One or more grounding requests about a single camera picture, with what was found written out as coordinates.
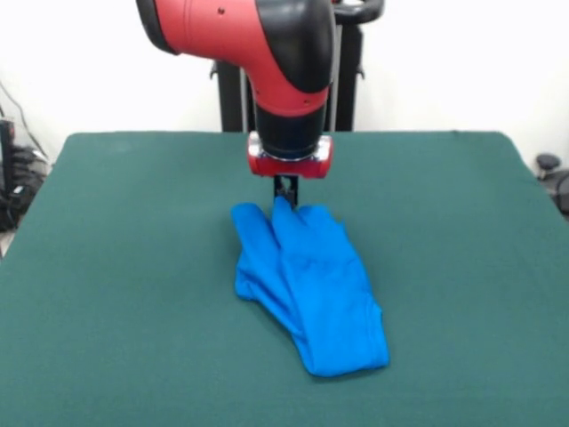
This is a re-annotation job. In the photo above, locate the blue laundry garment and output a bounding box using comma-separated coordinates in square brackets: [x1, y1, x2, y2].
[230, 197, 391, 379]

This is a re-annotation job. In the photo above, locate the dark green table cloth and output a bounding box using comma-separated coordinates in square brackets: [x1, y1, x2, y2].
[0, 130, 569, 427]

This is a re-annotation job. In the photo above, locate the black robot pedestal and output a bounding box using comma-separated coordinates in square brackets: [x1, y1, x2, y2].
[211, 0, 384, 133]

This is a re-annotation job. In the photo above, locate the grey wall cable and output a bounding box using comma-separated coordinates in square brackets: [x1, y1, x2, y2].
[0, 79, 50, 161]

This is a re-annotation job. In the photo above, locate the black equipment pile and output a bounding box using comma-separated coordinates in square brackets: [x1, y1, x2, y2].
[0, 117, 52, 232]

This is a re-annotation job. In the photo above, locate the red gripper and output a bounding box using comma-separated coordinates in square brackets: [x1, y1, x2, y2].
[246, 132, 333, 210]

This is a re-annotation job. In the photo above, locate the grey chair base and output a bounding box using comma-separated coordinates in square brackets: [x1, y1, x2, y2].
[535, 153, 569, 210]

